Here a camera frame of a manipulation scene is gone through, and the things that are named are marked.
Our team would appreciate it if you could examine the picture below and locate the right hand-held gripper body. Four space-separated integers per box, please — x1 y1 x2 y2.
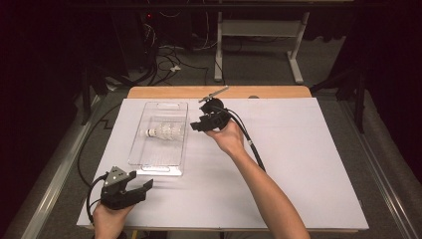
198 85 231 131

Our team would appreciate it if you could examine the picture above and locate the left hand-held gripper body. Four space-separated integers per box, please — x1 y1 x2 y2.
100 165 147 211

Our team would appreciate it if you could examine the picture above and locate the clear plastic tray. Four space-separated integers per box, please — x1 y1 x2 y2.
127 101 189 177

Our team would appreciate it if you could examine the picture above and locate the person's right hand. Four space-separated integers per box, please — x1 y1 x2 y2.
204 119 247 159

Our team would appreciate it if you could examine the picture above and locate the person's left hand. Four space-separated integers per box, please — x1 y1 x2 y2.
92 202 135 239

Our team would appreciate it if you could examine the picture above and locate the white table cover board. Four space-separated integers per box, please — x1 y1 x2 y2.
77 98 370 232

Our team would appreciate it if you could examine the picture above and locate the black metal stand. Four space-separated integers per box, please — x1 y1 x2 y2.
310 64 369 133
81 64 110 126

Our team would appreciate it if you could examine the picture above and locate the dark computer tower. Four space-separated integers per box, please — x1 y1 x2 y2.
112 9 160 73

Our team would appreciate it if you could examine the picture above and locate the black horizontal bar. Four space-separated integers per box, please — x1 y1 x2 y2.
66 2 422 10

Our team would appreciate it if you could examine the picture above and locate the dark curtain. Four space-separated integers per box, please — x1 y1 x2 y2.
344 0 422 183

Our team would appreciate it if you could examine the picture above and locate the left hand-held gripper cable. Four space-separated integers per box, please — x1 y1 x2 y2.
86 172 108 225

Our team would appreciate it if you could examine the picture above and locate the hand-held gripper cable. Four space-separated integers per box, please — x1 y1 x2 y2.
86 172 108 225
225 108 267 173

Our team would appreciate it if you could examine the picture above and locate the long black floor cable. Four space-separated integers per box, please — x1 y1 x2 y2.
77 102 123 187

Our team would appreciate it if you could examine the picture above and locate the right hand-held gripper cable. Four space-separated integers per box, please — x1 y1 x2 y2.
225 108 267 173

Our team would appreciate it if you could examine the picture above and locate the aluminium floor rail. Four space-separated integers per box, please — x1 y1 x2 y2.
339 98 422 239
18 94 103 239

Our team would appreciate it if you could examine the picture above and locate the bundle of floor cables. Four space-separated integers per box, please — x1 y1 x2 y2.
137 43 213 88

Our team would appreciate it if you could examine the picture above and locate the white metal stand frame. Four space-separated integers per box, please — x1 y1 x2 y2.
213 11 312 86

